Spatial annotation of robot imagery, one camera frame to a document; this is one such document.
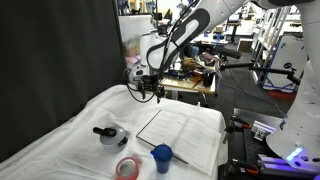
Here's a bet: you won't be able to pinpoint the red tape roll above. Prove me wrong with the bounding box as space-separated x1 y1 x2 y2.
114 156 143 180

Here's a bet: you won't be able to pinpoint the cluttered wooden desk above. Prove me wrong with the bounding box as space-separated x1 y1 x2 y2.
159 56 218 101

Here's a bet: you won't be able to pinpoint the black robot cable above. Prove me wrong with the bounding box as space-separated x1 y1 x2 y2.
123 0 201 104

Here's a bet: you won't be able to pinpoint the white shelving rack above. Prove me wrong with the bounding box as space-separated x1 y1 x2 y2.
252 0 303 61

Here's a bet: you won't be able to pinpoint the pink foam roll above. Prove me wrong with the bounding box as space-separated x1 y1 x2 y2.
124 54 143 66

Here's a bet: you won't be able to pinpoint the black curtain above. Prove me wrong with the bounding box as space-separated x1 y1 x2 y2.
0 0 130 165

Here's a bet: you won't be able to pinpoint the black mug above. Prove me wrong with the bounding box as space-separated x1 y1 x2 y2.
202 71 215 88

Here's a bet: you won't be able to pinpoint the black orange bar clamp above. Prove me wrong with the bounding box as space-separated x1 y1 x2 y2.
222 115 253 145
226 157 261 176

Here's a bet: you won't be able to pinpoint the white table cloth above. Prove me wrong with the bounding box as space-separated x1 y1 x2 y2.
0 82 230 180

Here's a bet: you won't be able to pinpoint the blue plastic cup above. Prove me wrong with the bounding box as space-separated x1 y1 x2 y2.
150 143 174 175

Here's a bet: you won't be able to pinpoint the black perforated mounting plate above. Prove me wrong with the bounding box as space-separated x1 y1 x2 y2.
217 107 320 180

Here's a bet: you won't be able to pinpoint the aluminium extrusion rail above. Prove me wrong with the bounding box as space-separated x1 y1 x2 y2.
250 120 278 142
257 153 320 176

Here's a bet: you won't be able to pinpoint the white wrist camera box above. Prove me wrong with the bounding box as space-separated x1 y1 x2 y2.
126 64 150 83

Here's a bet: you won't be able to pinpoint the black cylinder handle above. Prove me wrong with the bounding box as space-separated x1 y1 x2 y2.
214 46 243 61

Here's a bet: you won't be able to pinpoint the whiteboard with blue frame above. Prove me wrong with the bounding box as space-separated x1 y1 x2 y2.
262 32 308 93

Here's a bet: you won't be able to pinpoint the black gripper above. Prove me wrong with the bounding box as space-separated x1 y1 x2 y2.
137 74 165 104

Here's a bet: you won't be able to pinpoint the translucent storage bin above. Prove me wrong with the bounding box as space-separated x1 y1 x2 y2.
117 14 153 58

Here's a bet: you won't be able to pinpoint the open book white pages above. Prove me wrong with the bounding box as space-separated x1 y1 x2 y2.
135 108 223 178

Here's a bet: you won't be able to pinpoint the brown cardboard box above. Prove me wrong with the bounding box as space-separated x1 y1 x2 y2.
236 37 255 53

